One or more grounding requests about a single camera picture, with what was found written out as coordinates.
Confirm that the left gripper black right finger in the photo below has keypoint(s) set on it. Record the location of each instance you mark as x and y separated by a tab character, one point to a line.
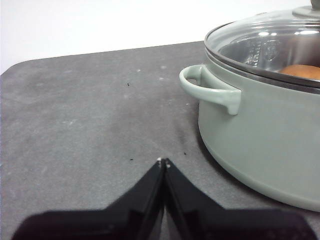
225	222

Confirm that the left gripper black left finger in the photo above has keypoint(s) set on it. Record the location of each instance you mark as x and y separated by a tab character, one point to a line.
112	222

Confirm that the brown potato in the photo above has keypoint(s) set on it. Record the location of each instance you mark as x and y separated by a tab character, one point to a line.
301	71

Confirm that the glass lid with green knob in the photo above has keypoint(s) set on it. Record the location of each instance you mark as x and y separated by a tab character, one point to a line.
250	35

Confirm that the sage green electric cooking pot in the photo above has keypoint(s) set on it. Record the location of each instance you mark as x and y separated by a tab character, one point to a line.
262	137

